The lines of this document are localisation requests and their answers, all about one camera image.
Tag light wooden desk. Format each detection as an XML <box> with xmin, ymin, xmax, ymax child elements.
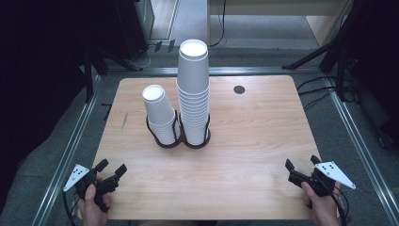
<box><xmin>206</xmin><ymin>0</ymin><xmax>356</xmax><ymax>48</ymax></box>

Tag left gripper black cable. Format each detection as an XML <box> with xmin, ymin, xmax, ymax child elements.
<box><xmin>62</xmin><ymin>189</ymin><xmax>80</xmax><ymax>226</ymax></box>

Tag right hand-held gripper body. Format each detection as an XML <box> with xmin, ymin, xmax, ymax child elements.
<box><xmin>287</xmin><ymin>160</ymin><xmax>358</xmax><ymax>198</ymax></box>

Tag white floor cable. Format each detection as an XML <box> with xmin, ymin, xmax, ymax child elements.
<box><xmin>134</xmin><ymin>43</ymin><xmax>158</xmax><ymax>70</ymax></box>

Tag black hanging cable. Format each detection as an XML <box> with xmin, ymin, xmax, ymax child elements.
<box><xmin>208</xmin><ymin>0</ymin><xmax>228</xmax><ymax>48</ymax></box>

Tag black tripod stand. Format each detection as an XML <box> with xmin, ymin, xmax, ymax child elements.
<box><xmin>281</xmin><ymin>0</ymin><xmax>360</xmax><ymax>103</ymax></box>

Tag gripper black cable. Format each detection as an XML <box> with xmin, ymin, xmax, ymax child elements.
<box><xmin>62</xmin><ymin>189</ymin><xmax>80</xmax><ymax>226</ymax></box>
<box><xmin>313</xmin><ymin>175</ymin><xmax>350</xmax><ymax>226</ymax></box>

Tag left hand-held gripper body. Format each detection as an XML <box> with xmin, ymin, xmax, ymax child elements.
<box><xmin>62</xmin><ymin>163</ymin><xmax>120</xmax><ymax>213</ymax></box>

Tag person's right hand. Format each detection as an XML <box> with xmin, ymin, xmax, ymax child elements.
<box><xmin>301</xmin><ymin>182</ymin><xmax>343</xmax><ymax>226</ymax></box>

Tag black floor cable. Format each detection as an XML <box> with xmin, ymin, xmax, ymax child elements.
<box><xmin>302</xmin><ymin>89</ymin><xmax>336</xmax><ymax>111</ymax></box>
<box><xmin>296</xmin><ymin>75</ymin><xmax>339</xmax><ymax>92</ymax></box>
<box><xmin>297</xmin><ymin>87</ymin><xmax>337</xmax><ymax>96</ymax></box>

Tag person's left hand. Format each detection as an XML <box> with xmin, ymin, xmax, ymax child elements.
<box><xmin>77</xmin><ymin>184</ymin><xmax>112</xmax><ymax>226</ymax></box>

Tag black computer case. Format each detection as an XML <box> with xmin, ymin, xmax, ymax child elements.
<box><xmin>114</xmin><ymin>0</ymin><xmax>155</xmax><ymax>61</ymax></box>

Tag short stack of paper cups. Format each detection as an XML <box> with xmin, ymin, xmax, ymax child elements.
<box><xmin>141</xmin><ymin>84</ymin><xmax>182</xmax><ymax>146</ymax></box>

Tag tall stack of paper cups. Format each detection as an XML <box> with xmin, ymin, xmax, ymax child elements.
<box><xmin>176</xmin><ymin>82</ymin><xmax>211</xmax><ymax>146</ymax></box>

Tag dark curtain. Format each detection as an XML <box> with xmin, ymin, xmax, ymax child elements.
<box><xmin>343</xmin><ymin>0</ymin><xmax>399</xmax><ymax>150</ymax></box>
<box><xmin>0</xmin><ymin>0</ymin><xmax>120</xmax><ymax>211</ymax></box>

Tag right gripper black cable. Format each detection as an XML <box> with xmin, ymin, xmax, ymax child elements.
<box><xmin>313</xmin><ymin>175</ymin><xmax>350</xmax><ymax>226</ymax></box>

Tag black double cup holder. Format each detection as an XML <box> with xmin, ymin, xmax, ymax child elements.
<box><xmin>145</xmin><ymin>109</ymin><xmax>212</xmax><ymax>150</ymax></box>

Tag black stand legs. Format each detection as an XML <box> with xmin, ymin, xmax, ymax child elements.
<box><xmin>82</xmin><ymin>46</ymin><xmax>144</xmax><ymax>104</ymax></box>

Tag long metal floor rail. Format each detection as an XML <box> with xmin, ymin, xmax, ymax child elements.
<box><xmin>106</xmin><ymin>66</ymin><xmax>322</xmax><ymax>76</ymax></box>
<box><xmin>323</xmin><ymin>76</ymin><xmax>399</xmax><ymax>226</ymax></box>
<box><xmin>31</xmin><ymin>74</ymin><xmax>102</xmax><ymax>226</ymax></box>

